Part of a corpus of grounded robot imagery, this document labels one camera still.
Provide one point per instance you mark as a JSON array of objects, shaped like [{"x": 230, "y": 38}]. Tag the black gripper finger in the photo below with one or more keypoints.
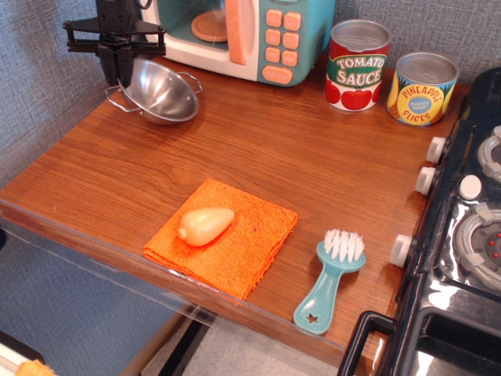
[
  {"x": 106, "y": 58},
  {"x": 125, "y": 64}
]

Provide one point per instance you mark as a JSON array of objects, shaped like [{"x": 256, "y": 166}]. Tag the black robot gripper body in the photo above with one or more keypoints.
[{"x": 118, "y": 28}]

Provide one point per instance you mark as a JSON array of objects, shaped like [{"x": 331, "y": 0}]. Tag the small steel pot with handles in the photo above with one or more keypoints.
[{"x": 157, "y": 93}]

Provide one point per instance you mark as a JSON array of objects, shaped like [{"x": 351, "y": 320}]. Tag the toy microwave oven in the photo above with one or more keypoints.
[{"x": 272, "y": 42}]

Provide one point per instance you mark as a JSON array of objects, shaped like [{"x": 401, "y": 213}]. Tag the orange microwave turntable plate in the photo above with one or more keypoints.
[{"x": 210, "y": 26}]

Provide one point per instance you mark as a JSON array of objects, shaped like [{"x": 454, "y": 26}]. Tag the yellow plastic toy vegetable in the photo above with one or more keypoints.
[{"x": 201, "y": 226}]

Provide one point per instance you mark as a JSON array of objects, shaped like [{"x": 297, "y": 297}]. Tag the folded orange cloth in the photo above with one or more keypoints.
[{"x": 237, "y": 259}]

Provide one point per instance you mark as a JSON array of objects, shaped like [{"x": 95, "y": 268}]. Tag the tomato sauce can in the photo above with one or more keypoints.
[{"x": 356, "y": 62}]

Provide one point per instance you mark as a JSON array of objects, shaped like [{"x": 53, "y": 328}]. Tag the teal dish brush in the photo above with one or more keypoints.
[{"x": 340, "y": 252}]

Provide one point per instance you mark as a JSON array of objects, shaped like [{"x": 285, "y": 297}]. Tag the pineapple slices can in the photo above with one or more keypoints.
[{"x": 422, "y": 87}]

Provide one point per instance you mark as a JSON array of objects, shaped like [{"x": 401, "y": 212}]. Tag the white stove knob middle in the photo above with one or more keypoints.
[{"x": 424, "y": 180}]

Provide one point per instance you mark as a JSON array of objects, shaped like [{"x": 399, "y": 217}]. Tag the white stove knob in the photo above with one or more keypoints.
[
  {"x": 400, "y": 250},
  {"x": 435, "y": 149},
  {"x": 424, "y": 180}
]

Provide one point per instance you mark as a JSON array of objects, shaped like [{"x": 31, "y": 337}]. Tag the white stove knob rear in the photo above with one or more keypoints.
[{"x": 435, "y": 149}]

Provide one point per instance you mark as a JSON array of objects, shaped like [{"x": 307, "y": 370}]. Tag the white stove knob front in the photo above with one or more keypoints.
[{"x": 400, "y": 250}]

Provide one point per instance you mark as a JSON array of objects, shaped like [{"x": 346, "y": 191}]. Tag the black toy stove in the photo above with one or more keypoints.
[{"x": 447, "y": 320}]

